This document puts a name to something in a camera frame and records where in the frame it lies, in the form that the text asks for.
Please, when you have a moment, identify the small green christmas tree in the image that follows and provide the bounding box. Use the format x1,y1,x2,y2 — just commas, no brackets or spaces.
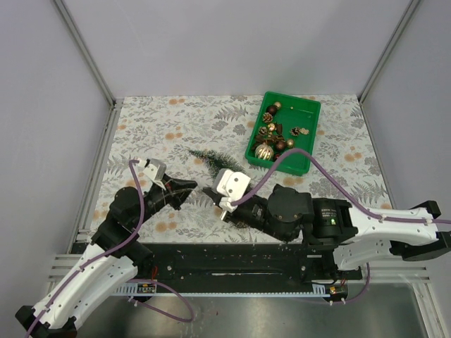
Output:
188,148,253,232

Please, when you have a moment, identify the aluminium frame post left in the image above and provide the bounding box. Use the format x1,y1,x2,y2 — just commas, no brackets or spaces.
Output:
51,0,116,108

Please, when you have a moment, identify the floral patterned table mat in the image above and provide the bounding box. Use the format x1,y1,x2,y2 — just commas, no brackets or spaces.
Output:
89,94,391,243

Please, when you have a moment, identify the frosted pine cone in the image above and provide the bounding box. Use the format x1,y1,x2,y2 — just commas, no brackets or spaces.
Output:
262,112,273,124
258,126,268,136

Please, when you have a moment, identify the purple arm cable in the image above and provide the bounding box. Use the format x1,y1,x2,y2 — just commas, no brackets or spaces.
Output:
230,147,451,306
24,158,195,338

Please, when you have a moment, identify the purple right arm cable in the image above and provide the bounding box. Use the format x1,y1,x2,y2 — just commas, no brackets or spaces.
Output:
230,147,451,306

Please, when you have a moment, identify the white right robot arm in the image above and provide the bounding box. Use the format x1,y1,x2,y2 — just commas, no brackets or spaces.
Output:
221,184,450,282

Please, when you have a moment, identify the silver ribbed bauble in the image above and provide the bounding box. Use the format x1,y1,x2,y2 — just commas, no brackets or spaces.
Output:
254,144,274,161

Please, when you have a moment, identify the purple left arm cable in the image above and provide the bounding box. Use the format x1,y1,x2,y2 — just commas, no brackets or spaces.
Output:
24,158,195,338

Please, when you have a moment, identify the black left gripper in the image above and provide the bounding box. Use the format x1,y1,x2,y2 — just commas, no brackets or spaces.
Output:
132,174,198,227

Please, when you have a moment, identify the green plastic tray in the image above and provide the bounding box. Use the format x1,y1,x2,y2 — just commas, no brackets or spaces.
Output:
245,92,321,168

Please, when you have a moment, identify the frosted pine cone lower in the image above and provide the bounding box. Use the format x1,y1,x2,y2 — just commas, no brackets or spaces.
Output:
258,126,268,136

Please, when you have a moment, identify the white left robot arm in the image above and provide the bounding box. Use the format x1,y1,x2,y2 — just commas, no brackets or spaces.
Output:
16,175,197,337

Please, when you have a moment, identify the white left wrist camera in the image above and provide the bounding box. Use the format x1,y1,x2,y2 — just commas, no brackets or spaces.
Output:
137,158,166,190

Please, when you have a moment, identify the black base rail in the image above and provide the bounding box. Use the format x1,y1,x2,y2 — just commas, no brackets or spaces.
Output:
143,243,365,296

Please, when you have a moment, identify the frosted pine cone upper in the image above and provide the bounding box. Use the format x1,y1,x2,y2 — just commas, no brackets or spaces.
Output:
262,112,273,124

